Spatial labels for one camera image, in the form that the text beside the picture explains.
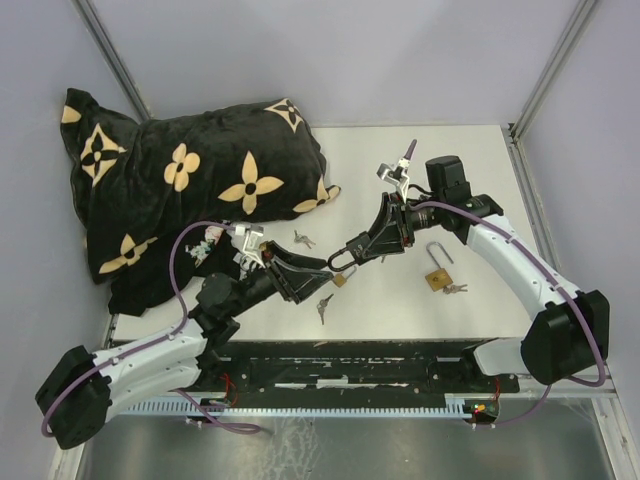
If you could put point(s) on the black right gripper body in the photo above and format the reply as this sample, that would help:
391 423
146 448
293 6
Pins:
407 222

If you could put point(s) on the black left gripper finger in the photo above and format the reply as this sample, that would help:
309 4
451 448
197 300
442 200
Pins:
280 257
305 283

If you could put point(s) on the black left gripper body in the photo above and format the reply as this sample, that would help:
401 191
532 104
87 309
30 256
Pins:
272 266

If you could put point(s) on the large padlock keys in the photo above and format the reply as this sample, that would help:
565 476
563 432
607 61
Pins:
303 240

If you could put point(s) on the small padlock keys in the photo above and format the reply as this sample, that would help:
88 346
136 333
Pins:
321 307

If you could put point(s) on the black padlock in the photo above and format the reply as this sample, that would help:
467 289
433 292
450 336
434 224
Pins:
347 252

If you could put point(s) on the small brass padlock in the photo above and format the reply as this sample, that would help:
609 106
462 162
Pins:
340 279

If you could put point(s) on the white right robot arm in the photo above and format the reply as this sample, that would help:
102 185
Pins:
568 337

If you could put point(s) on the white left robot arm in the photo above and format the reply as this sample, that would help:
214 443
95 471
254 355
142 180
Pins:
85 390

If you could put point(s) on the brass padlock long shackle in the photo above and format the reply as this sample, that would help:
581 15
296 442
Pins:
439 279

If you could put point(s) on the black floral garment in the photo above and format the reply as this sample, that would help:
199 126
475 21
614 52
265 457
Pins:
202 251

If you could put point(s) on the long shackle padlock keys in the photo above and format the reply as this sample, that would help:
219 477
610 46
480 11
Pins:
453 289

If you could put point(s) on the black floral plush pillow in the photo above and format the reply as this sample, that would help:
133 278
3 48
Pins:
133 183

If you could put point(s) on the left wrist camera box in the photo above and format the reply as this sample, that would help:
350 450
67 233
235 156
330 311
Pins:
252 236

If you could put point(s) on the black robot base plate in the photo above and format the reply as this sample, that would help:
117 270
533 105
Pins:
422 366

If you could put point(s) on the light blue cable duct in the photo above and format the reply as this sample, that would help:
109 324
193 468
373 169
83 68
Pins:
340 402

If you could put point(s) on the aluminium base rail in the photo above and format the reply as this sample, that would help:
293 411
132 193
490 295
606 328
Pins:
575 389

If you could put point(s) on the right aluminium frame post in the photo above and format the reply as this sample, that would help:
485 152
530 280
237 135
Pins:
579 20

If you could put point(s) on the aluminium frame post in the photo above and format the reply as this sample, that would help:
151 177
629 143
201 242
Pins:
89 15
579 20

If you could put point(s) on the left aluminium frame post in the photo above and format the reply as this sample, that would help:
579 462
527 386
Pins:
89 15

